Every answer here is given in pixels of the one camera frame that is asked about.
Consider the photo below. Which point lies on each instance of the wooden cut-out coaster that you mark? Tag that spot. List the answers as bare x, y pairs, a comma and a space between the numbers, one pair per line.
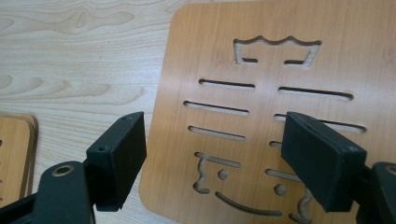
12, 149
218, 46

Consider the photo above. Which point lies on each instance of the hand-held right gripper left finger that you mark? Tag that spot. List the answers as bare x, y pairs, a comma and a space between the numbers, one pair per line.
116, 161

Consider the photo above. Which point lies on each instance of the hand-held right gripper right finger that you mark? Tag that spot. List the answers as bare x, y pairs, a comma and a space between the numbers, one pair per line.
320, 161

